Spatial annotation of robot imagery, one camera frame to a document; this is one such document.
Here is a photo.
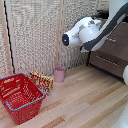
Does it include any red yellow snack package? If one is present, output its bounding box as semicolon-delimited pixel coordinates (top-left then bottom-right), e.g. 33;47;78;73
29;70;55;97

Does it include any long silver drawer handle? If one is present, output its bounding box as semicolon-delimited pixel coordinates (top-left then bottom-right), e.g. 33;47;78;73
96;55;121;67

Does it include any beige woven folding screen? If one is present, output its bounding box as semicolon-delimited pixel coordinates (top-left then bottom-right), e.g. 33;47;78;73
0;0;109;80

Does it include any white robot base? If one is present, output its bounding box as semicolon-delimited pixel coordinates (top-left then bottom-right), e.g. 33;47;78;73
111;105;128;128

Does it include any red plastic shopping basket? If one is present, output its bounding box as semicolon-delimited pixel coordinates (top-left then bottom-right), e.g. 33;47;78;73
0;73;46;126

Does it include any brown wooden dresser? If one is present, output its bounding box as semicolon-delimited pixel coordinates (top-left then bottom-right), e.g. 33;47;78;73
86;9;128;83

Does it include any pink plastic cup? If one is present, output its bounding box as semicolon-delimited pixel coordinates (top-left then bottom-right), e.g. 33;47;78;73
54;66;67;83

